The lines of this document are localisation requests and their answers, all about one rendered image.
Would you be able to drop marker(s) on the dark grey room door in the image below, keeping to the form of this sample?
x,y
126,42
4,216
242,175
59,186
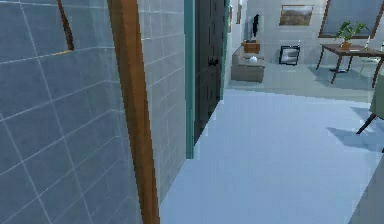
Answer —
x,y
208,66

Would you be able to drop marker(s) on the grey low cabinet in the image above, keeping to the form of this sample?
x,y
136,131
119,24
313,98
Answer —
x,y
247,68

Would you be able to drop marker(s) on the white round ball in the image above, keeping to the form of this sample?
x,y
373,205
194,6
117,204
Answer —
x,y
253,59

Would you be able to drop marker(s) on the brown wooden box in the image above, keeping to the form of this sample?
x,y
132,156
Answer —
x,y
251,46

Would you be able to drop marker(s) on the black television set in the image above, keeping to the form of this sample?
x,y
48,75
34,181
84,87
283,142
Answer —
x,y
255,25

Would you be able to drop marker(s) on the black framed picture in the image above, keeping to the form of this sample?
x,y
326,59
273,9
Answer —
x,y
289,55

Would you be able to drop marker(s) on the framed landscape picture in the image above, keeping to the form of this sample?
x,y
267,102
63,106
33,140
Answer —
x,y
296,15

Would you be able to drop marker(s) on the dark brown wooden table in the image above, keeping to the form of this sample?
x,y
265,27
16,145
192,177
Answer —
x,y
350,53

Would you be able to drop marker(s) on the green potted house plant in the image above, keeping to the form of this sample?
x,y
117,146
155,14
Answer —
x,y
348,33

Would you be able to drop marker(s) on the green chair with dark legs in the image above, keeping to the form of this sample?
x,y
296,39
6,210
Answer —
x,y
375,106

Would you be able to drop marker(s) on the brown framed window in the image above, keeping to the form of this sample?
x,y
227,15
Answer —
x,y
353,16

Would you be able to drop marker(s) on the small framed wall picture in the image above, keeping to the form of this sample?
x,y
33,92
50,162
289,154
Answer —
x,y
239,12

